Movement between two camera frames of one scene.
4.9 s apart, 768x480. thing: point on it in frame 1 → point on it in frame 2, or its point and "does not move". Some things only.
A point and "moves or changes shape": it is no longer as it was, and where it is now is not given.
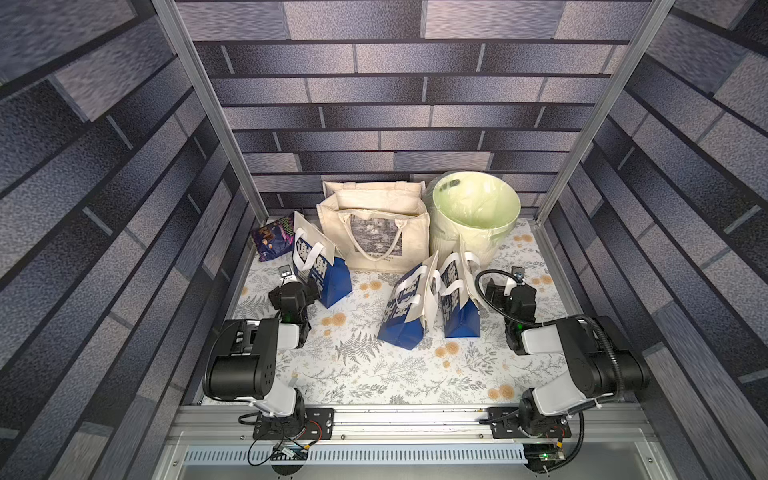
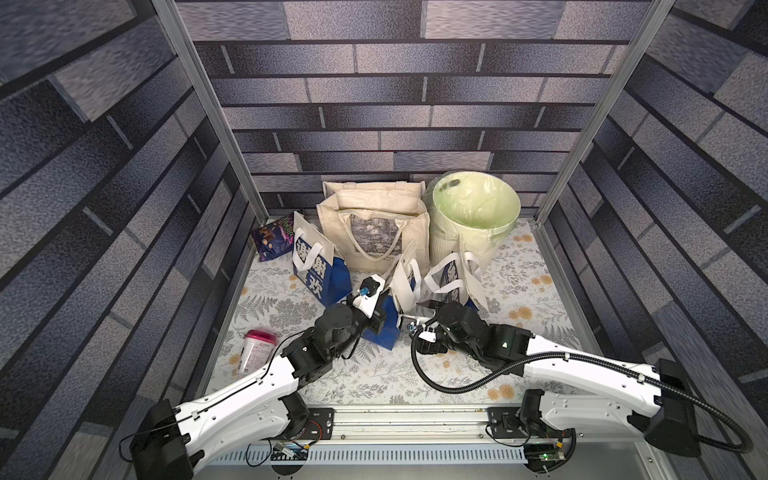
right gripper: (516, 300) → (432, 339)
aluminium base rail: (595, 425) does not move
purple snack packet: (274, 239) does not move
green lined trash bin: (478, 207) does not move
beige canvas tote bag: (376, 224) does not move
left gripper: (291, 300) → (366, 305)
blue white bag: (406, 313) moves or changes shape
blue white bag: (314, 255) does not move
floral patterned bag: (346, 358) does not move
